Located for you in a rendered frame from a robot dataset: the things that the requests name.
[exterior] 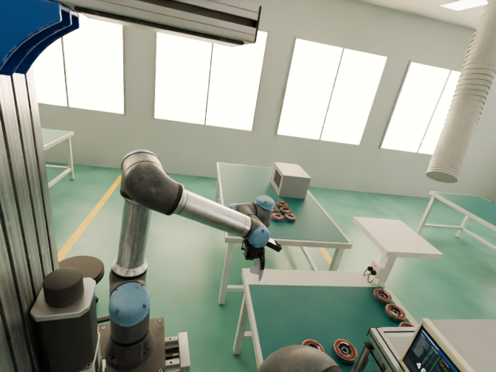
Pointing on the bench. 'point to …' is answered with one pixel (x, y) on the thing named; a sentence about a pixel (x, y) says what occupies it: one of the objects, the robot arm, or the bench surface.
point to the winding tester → (460, 342)
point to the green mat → (316, 317)
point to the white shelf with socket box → (393, 245)
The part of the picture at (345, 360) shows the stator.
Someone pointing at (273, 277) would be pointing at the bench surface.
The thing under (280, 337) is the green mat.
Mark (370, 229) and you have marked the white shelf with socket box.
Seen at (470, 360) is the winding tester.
